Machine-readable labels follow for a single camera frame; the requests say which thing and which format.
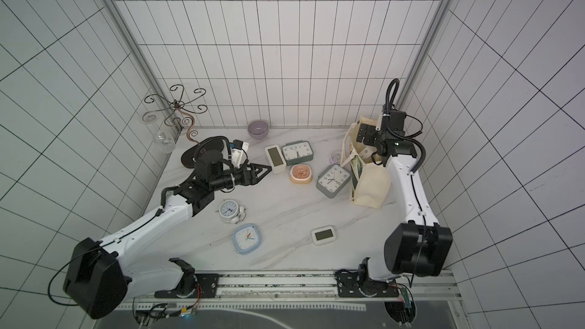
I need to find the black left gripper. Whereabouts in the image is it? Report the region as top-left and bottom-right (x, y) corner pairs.
(212, 163), (273, 190)

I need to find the cream canvas floral tote bag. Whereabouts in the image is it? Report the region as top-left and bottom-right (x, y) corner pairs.
(340, 117), (391, 209)

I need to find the white twin-bell alarm clock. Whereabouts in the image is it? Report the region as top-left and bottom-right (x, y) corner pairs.
(218, 200), (247, 225)

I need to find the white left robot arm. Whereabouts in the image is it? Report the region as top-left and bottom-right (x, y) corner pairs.
(62, 150), (272, 319)

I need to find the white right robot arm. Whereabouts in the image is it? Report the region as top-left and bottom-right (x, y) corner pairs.
(356, 109), (452, 297)

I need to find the orange rounded alarm clock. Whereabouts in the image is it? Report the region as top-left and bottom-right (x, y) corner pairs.
(289, 164), (313, 184)

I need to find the green rectangular alarm clock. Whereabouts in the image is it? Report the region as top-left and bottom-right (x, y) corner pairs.
(281, 140), (314, 166)

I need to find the lilac round alarm clock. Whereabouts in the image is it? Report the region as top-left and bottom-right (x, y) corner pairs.
(329, 149), (343, 165)

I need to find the blue square alarm clock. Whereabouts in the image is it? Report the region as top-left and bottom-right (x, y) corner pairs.
(232, 224), (261, 254)

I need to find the grey square alarm clock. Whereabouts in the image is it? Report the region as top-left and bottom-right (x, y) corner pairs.
(316, 164), (351, 199)

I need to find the white digital thermometer clock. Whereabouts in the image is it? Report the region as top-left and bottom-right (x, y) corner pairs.
(311, 225), (337, 246)

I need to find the purple ceramic bowl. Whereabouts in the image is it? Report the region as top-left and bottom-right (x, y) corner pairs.
(247, 120), (270, 140)

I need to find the metal jewelry tree stand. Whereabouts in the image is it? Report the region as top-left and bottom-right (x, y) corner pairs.
(141, 84), (225, 169)

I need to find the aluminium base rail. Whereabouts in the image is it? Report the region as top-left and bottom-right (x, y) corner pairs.
(116, 270), (463, 315)

